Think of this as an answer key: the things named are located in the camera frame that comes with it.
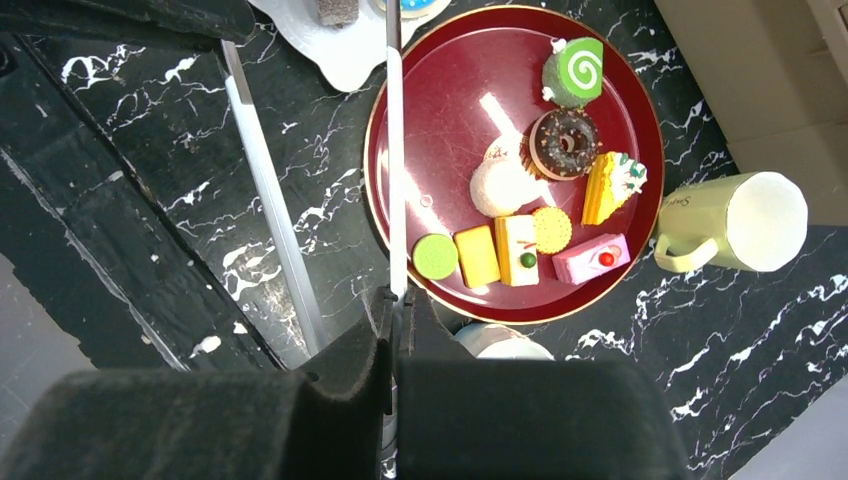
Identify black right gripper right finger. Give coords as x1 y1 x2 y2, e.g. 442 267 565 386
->
394 287 690 479

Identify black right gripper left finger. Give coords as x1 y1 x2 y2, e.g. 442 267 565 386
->
1 287 395 479

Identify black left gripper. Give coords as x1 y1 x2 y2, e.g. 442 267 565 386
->
1 0 255 51

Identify metal tongs with white handle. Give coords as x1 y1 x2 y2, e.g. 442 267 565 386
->
222 41 369 354

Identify chocolate roll with cherry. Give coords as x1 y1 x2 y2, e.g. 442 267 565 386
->
316 0 359 27

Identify yellow square cake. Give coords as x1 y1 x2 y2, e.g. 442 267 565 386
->
494 215 539 287

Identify white three-tier dessert stand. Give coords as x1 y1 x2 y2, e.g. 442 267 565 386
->
252 1 437 92

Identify white round cream puff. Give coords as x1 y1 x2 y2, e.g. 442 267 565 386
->
469 157 541 218

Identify blue sprinkled donut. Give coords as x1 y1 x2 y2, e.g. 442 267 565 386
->
399 0 450 20

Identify red round tray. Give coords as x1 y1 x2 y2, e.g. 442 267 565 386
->
403 5 665 325

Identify chocolate glazed donut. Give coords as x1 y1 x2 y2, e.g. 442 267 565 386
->
529 108 601 181

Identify white mug blue base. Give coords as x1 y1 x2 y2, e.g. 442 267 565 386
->
455 323 554 361

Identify green round macaron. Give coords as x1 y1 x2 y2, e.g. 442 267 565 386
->
412 233 459 281

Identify orange square cake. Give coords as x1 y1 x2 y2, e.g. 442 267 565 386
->
454 225 501 289

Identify pink cake with cherry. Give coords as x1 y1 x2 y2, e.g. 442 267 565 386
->
552 234 631 285

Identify orange round cookie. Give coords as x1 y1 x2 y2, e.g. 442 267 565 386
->
532 206 572 255

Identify yellow cake slice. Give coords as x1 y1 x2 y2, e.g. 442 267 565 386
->
581 151 648 225

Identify pale green ceramic mug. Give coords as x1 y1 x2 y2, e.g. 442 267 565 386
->
654 171 809 273

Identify green swirl roll cake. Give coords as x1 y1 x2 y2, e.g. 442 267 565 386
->
541 37 604 109

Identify tan plastic toolbox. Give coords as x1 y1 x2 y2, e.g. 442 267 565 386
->
656 1 847 226

